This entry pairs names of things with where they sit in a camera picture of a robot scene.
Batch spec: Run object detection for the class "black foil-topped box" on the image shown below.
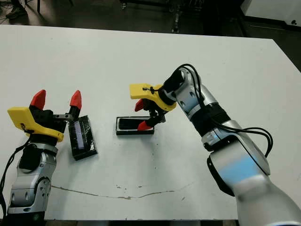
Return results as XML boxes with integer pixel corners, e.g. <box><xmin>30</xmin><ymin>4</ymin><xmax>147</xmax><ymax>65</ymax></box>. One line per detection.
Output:
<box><xmin>67</xmin><ymin>114</ymin><xmax>98</xmax><ymax>161</ymax></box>

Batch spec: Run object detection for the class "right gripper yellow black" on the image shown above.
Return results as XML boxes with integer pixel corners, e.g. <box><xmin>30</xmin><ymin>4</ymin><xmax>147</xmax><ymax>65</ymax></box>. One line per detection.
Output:
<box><xmin>128</xmin><ymin>83</ymin><xmax>177</xmax><ymax>131</ymax></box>

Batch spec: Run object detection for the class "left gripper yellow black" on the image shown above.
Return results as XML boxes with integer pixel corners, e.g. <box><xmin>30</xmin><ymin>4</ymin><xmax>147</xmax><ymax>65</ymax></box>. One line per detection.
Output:
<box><xmin>7</xmin><ymin>89</ymin><xmax>83</xmax><ymax>143</ymax></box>

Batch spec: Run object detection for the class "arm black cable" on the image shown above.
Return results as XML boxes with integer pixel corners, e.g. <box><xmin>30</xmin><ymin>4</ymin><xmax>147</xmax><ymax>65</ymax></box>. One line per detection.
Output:
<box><xmin>175</xmin><ymin>63</ymin><xmax>274</xmax><ymax>158</ymax></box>
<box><xmin>0</xmin><ymin>138</ymin><xmax>32</xmax><ymax>210</ymax></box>

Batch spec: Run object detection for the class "slim black camera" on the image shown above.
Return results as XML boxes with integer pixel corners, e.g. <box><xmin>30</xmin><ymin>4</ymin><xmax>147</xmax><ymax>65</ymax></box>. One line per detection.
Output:
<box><xmin>119</xmin><ymin>117</ymin><xmax>153</xmax><ymax>130</ymax></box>

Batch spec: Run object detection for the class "olive brown shoe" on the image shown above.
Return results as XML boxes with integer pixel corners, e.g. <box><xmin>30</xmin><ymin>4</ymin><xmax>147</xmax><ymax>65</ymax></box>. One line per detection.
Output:
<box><xmin>6</xmin><ymin>6</ymin><xmax>28</xmax><ymax>19</ymax></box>

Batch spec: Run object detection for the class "black box base white lining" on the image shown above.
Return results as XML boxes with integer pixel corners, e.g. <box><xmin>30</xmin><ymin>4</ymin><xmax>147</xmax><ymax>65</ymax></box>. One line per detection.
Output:
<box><xmin>115</xmin><ymin>116</ymin><xmax>165</xmax><ymax>137</ymax></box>

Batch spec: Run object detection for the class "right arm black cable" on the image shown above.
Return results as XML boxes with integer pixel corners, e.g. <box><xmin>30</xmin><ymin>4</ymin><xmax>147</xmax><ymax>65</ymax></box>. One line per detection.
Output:
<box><xmin>175</xmin><ymin>63</ymin><xmax>274</xmax><ymax>158</ymax></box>

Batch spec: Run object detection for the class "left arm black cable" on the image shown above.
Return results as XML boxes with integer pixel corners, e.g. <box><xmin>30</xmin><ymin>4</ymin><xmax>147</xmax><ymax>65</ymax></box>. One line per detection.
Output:
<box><xmin>0</xmin><ymin>138</ymin><xmax>32</xmax><ymax>210</ymax></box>

